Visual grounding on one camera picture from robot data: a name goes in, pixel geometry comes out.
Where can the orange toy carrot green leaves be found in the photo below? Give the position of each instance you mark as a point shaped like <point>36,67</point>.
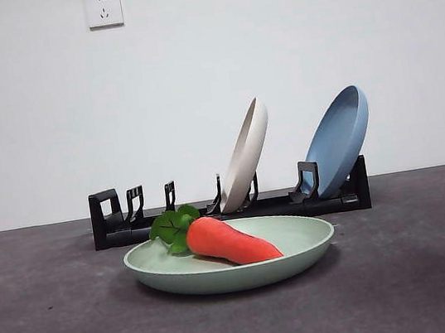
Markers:
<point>225,241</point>

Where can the green plate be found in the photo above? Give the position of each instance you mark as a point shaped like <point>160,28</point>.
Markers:
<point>230,276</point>

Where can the beige plate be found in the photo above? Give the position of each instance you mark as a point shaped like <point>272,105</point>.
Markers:
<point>246,158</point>

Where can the blue plate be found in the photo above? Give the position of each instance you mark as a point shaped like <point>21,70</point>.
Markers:
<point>340,140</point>

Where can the black plate rack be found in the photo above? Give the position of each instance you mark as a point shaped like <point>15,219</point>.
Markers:
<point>103,234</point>

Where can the white wall socket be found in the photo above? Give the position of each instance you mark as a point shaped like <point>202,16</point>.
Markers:
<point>104,8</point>

